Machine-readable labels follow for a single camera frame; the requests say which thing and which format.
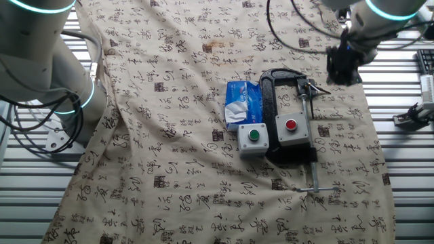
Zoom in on black C-clamp with screw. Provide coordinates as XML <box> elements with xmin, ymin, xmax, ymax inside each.
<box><xmin>258</xmin><ymin>67</ymin><xmax>341</xmax><ymax>195</ymax></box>

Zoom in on blue tissue pack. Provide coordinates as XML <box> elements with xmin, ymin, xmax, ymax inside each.
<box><xmin>224</xmin><ymin>80</ymin><xmax>264</xmax><ymax>132</ymax></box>

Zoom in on thick grey robot cable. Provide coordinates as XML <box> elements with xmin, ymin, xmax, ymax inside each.
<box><xmin>60</xmin><ymin>29</ymin><xmax>103</xmax><ymax>82</ymax></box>

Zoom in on short black clock hand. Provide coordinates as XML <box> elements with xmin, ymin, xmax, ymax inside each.
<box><xmin>310</xmin><ymin>84</ymin><xmax>332</xmax><ymax>96</ymax></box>

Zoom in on black cable bundle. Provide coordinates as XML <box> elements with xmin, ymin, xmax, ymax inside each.
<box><xmin>0</xmin><ymin>91</ymin><xmax>85</xmax><ymax>155</ymax></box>

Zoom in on black clock movement box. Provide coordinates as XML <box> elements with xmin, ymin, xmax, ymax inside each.
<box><xmin>296</xmin><ymin>78</ymin><xmax>319</xmax><ymax>100</ymax></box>

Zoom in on beige calligraphy cloth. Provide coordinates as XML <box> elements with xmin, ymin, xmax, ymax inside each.
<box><xmin>40</xmin><ymin>0</ymin><xmax>397</xmax><ymax>244</ymax></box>

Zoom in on grey box green button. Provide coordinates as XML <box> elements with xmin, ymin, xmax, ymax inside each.
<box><xmin>236</xmin><ymin>122</ymin><xmax>271</xmax><ymax>159</ymax></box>

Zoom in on grey box red button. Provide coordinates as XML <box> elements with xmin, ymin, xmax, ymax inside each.
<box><xmin>274</xmin><ymin>110</ymin><xmax>311</xmax><ymax>147</ymax></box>

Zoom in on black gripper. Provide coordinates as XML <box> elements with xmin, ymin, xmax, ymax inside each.
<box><xmin>325</xmin><ymin>29</ymin><xmax>363</xmax><ymax>86</ymax></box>

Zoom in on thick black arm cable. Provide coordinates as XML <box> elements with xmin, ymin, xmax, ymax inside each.
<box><xmin>265</xmin><ymin>0</ymin><xmax>330</xmax><ymax>55</ymax></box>

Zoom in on long black clock hand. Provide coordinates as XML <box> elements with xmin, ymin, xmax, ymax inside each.
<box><xmin>307</xmin><ymin>83</ymin><xmax>315</xmax><ymax>119</ymax></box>

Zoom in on black keyboard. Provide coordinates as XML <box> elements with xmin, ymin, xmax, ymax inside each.
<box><xmin>416</xmin><ymin>49</ymin><xmax>434</xmax><ymax>75</ymax></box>

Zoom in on grey and black bracket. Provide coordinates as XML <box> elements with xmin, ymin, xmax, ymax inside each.
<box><xmin>393</xmin><ymin>101</ymin><xmax>434</xmax><ymax>129</ymax></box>

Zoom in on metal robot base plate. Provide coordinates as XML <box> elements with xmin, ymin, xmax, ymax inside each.
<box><xmin>45</xmin><ymin>127</ymin><xmax>87</xmax><ymax>154</ymax></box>

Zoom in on grey ribbed adapter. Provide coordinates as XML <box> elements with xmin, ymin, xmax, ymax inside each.
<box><xmin>420</xmin><ymin>74</ymin><xmax>434</xmax><ymax>103</ymax></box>

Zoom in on thin light grey cables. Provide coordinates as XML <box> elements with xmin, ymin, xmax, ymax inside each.
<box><xmin>9</xmin><ymin>101</ymin><xmax>68</xmax><ymax>153</ymax></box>

